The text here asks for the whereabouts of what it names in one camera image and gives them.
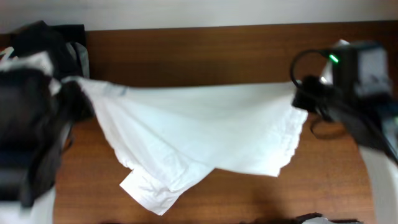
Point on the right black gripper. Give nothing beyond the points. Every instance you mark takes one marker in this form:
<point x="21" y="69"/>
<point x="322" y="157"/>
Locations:
<point x="301" y="95"/>

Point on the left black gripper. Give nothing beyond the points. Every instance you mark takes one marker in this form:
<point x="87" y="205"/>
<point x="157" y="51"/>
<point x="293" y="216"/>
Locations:
<point x="75" y="93"/>

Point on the white t-shirt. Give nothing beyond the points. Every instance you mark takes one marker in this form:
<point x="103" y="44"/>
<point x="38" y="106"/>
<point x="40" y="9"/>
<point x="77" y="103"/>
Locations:
<point x="172" y="138"/>

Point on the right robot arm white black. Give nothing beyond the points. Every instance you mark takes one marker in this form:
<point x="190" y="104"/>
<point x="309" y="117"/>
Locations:
<point x="357" y="91"/>

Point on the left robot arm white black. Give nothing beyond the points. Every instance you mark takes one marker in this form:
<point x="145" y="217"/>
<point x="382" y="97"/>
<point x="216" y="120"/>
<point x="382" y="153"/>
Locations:
<point x="37" y="116"/>

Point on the black shirt with white lettering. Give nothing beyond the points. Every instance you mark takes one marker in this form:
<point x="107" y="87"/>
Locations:
<point x="41" y="37"/>

